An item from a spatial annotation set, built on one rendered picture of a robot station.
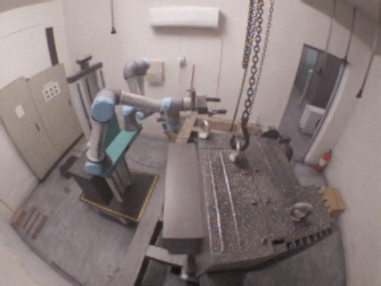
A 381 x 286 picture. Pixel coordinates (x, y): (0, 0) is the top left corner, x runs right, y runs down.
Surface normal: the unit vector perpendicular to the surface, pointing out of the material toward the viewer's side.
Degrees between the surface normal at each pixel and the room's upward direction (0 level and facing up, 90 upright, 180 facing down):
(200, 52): 90
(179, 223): 0
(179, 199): 0
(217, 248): 0
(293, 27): 90
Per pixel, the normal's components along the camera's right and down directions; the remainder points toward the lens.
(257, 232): 0.04, -0.76
